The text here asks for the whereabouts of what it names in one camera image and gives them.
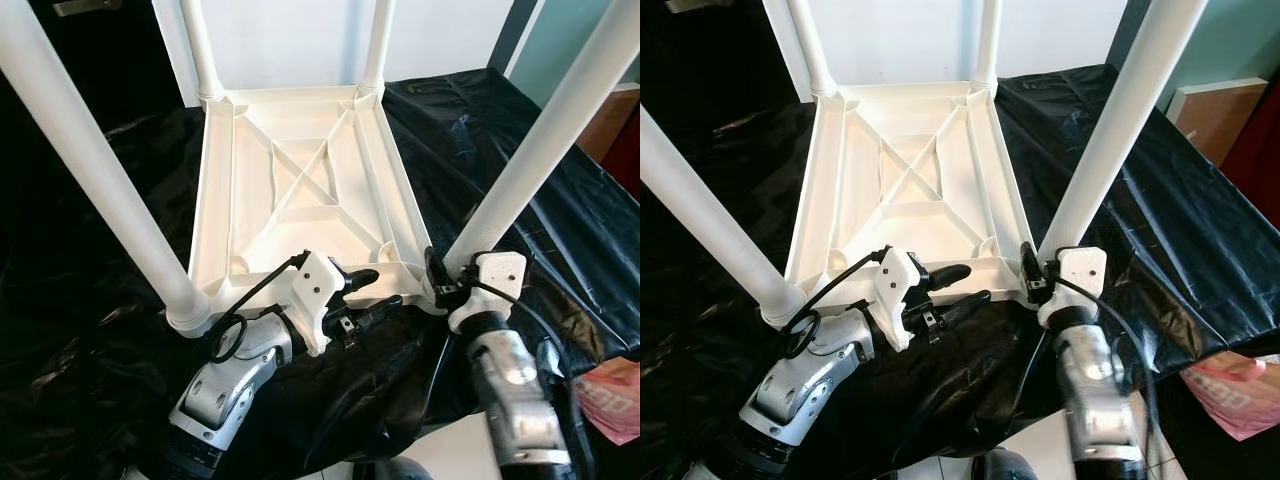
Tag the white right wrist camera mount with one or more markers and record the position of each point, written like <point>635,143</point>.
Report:
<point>1082,268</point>
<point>500,272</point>

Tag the black door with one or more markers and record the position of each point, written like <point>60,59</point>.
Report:
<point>110,60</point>

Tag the pink plastic bag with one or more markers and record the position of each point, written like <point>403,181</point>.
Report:
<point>612,400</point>
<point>1235,395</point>

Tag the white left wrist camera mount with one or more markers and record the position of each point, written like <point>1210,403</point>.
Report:
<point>898,280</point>
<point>318,285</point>

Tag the grey robot leg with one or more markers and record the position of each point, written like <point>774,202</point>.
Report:
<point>1005,468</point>
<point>400,470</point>

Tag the dark grey wall post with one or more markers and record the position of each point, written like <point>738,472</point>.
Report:
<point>515,35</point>
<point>1130,25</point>

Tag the black plastic table cover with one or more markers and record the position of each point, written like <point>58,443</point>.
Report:
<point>1180,200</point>
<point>450,130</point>

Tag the white plastic table leg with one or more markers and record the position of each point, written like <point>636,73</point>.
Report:
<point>378,40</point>
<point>200,45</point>
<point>810,45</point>
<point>987,40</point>
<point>710,215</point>
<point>1125,120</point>
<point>80,150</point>
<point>545,130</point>

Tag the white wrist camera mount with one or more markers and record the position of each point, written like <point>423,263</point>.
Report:
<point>1082,268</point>
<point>318,285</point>
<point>898,280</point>
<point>500,272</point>

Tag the white plastic table top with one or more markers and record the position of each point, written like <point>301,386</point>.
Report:
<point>300,120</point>
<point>900,115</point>

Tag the brown wooden cabinet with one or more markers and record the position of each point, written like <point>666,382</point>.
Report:
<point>1215,115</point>
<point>612,120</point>

